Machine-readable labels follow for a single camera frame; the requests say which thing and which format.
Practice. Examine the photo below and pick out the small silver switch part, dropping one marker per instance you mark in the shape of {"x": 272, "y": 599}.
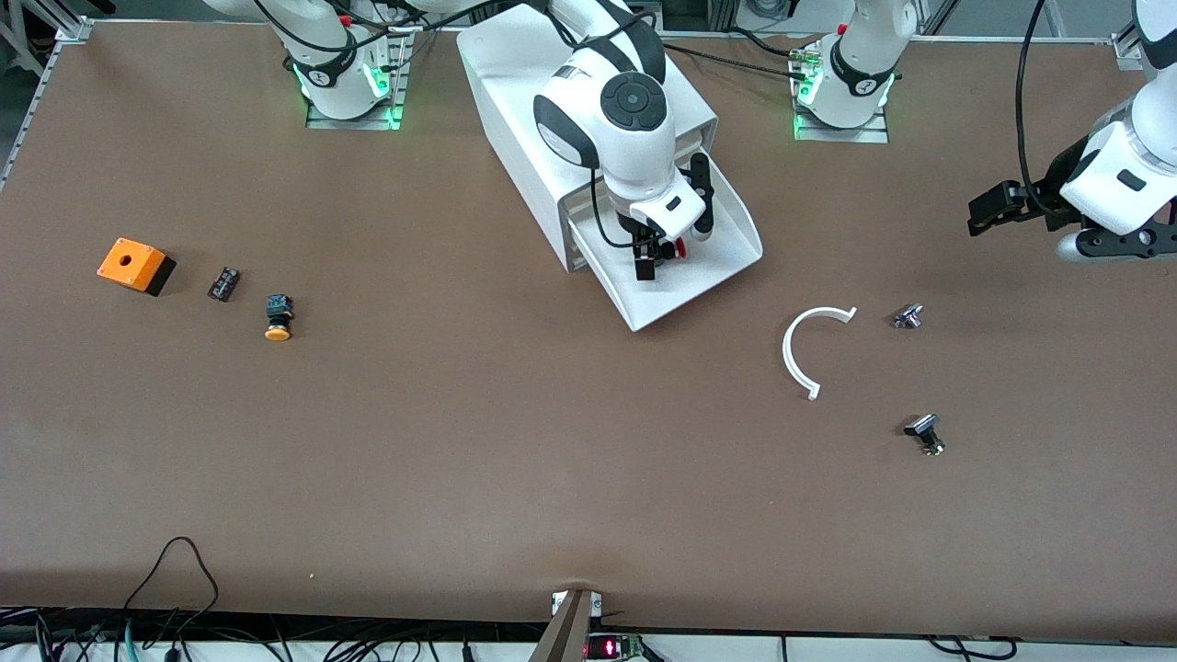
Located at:
{"x": 908, "y": 317}

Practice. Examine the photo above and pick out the red push button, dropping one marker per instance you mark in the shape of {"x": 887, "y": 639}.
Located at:
{"x": 681, "y": 248}

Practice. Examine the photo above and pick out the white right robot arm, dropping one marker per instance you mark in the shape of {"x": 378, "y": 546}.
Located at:
{"x": 625, "y": 138}

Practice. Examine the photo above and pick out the white curved plastic arc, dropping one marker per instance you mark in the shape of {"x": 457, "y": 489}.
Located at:
{"x": 788, "y": 354}

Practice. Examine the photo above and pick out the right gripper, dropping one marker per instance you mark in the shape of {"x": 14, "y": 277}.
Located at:
{"x": 646, "y": 251}

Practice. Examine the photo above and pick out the small black contact block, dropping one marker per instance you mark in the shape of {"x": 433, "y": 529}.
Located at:
{"x": 223, "y": 284}

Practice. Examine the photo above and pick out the aluminium table edge rail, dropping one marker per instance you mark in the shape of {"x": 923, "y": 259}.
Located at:
{"x": 37, "y": 92}

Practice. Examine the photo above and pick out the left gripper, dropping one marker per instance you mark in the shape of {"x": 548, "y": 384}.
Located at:
{"x": 1048, "y": 196}

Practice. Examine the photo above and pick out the yellow push button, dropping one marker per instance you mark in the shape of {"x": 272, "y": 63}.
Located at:
{"x": 278, "y": 322}

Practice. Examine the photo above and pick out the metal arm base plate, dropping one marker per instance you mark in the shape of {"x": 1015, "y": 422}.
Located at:
{"x": 354, "y": 123}
{"x": 841, "y": 135}

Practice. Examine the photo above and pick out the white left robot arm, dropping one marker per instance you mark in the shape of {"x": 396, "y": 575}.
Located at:
{"x": 860, "y": 64}

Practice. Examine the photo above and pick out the device with red display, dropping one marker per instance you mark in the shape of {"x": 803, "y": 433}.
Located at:
{"x": 611, "y": 647}

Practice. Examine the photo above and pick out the brown camera mount bracket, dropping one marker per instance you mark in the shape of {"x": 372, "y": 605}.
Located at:
{"x": 563, "y": 634}

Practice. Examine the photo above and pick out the orange box with hole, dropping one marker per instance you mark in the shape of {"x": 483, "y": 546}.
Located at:
{"x": 129, "y": 262}

